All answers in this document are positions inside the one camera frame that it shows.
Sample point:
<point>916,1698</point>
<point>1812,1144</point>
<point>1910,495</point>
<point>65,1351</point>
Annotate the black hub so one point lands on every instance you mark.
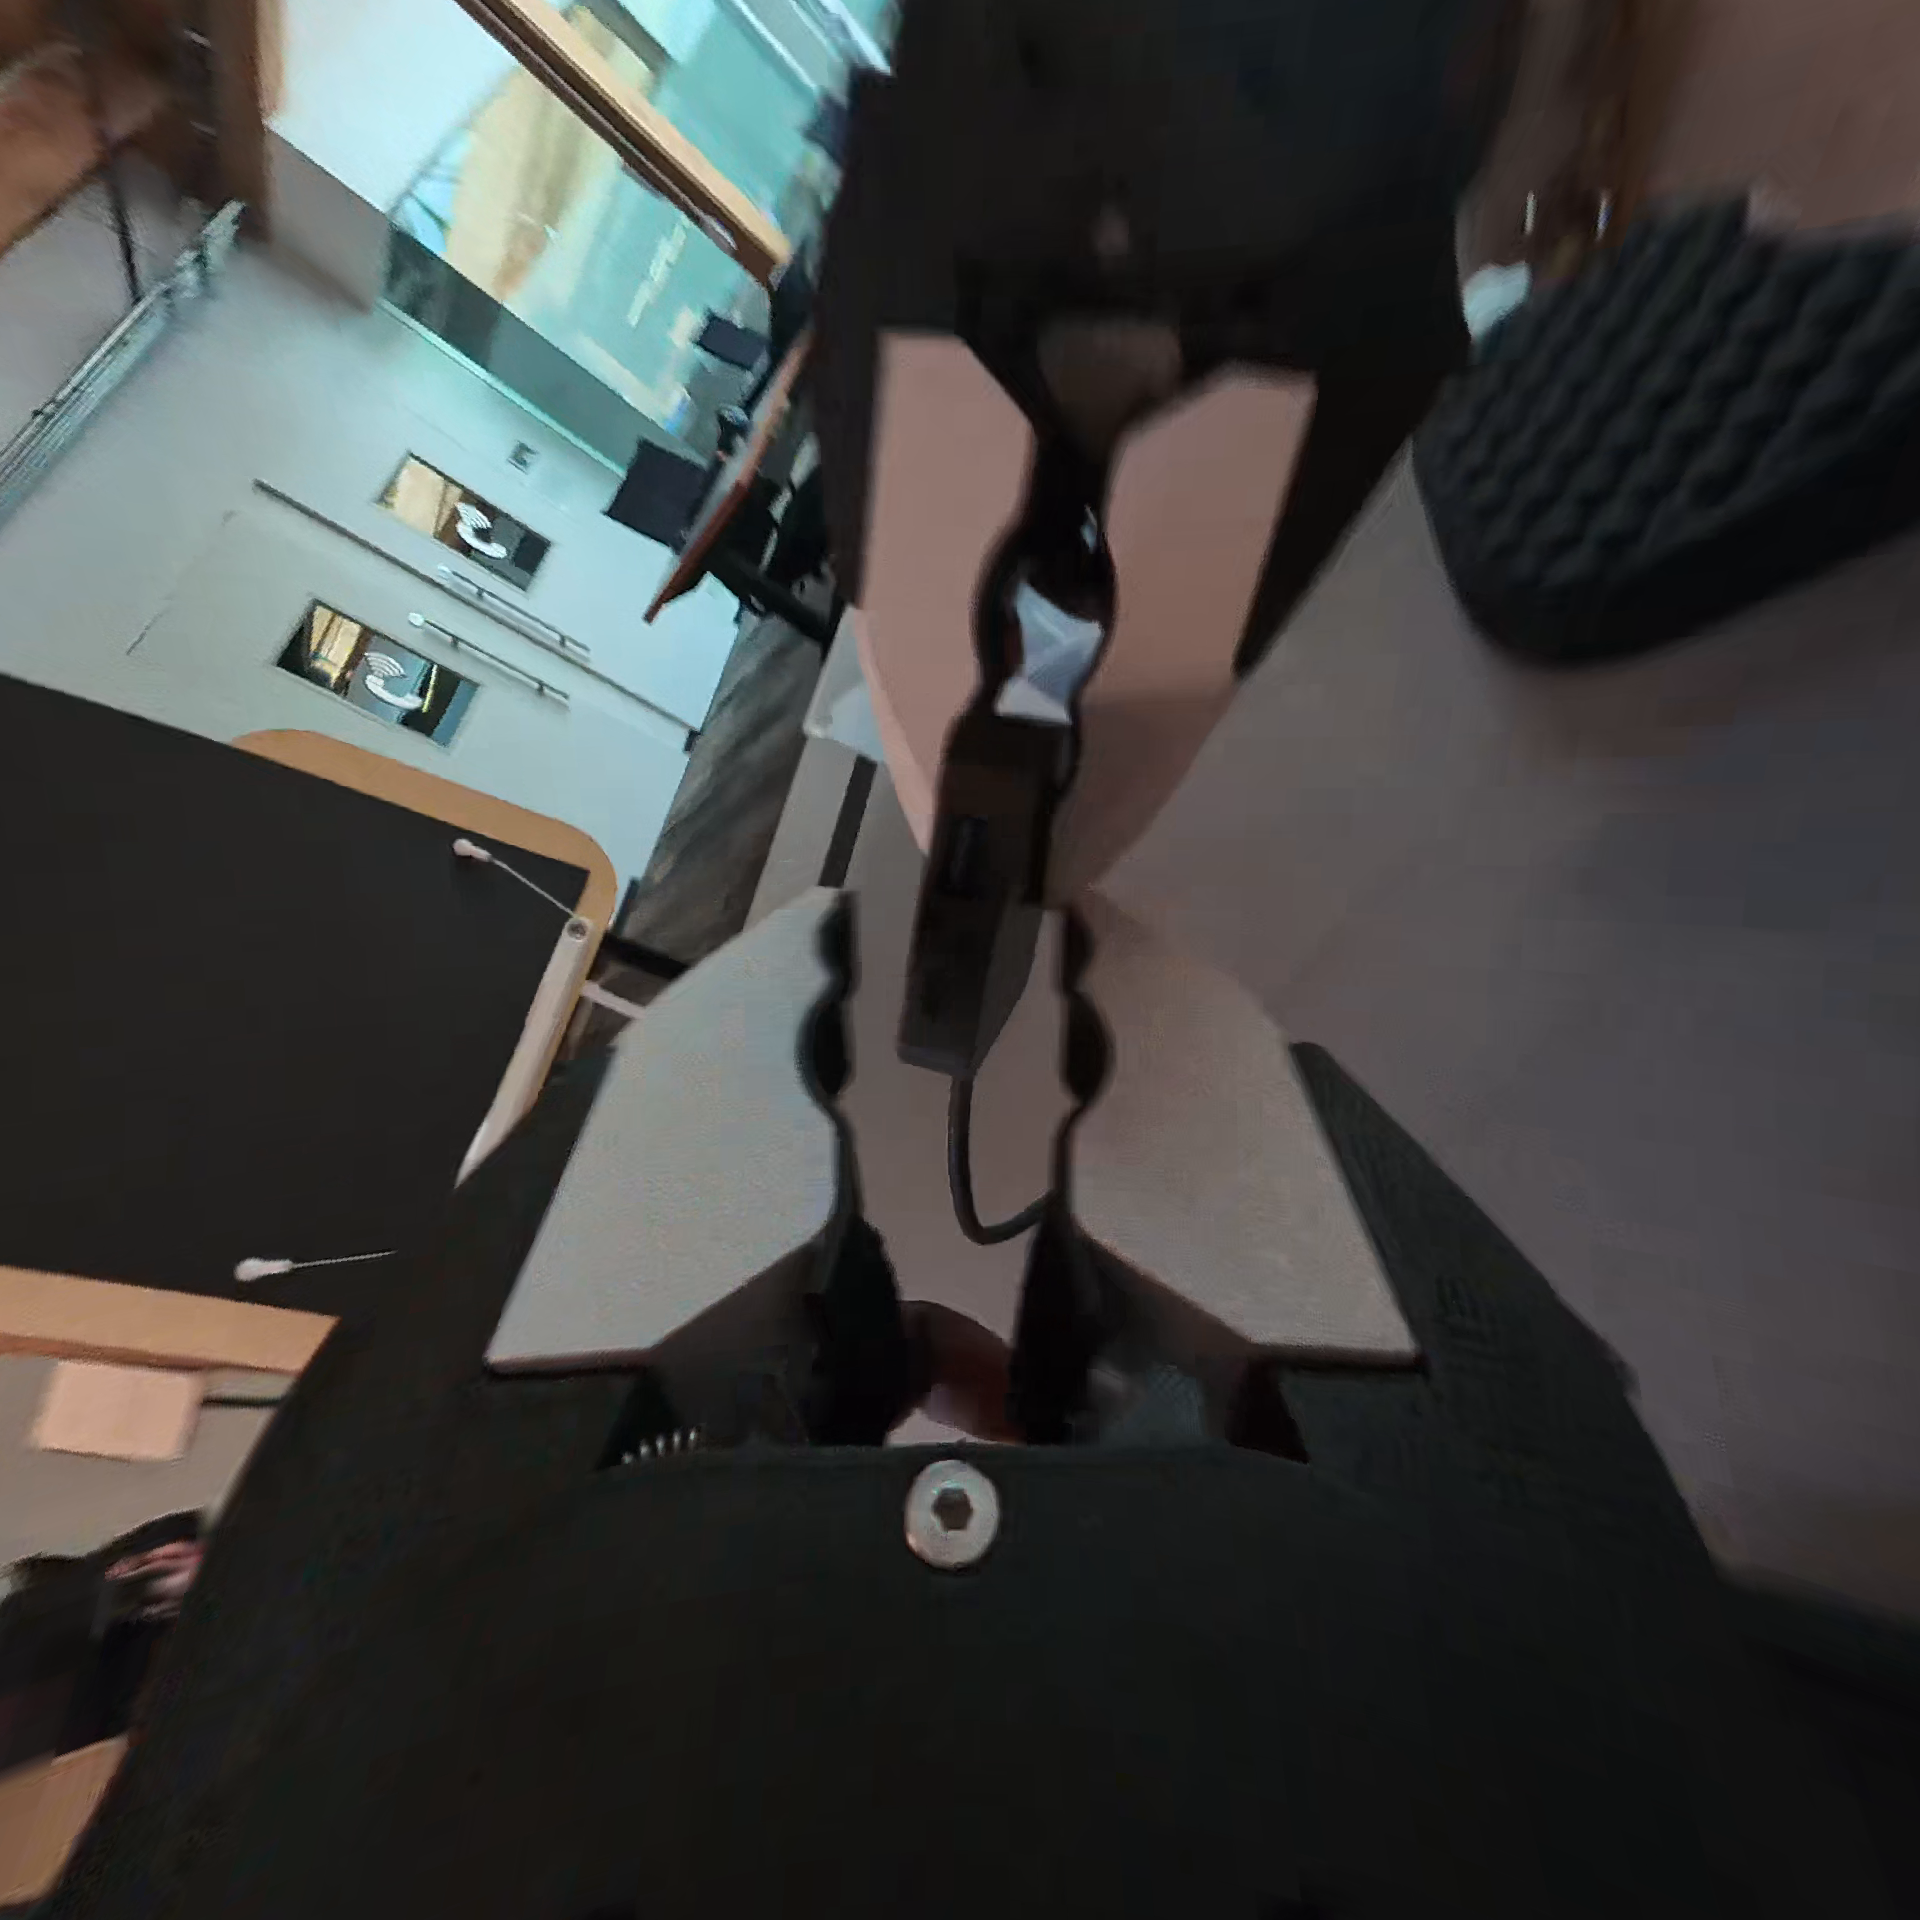
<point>975,930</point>

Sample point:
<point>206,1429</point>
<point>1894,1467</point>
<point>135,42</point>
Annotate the grey desk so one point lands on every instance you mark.
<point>1577,975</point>

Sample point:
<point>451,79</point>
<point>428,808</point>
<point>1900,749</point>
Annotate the small white sign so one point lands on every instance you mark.
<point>114,1410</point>

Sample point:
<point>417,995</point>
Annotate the black sheet wooden board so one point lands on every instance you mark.
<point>226,975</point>

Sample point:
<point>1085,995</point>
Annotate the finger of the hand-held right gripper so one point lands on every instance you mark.
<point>932,525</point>
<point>1186,600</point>

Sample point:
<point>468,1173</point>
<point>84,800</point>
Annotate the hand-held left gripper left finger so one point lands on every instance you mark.
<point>676,1170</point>

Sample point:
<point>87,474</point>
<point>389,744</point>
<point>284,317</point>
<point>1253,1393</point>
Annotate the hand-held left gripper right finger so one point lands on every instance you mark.
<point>1245,1184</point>

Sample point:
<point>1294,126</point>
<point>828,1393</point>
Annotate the person's left hand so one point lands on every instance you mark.
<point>962,1365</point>

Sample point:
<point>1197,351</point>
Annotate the black wrist rest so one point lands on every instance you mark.
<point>1651,451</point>

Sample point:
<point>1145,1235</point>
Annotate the door window sign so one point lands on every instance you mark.
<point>465,525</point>
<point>375,674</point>

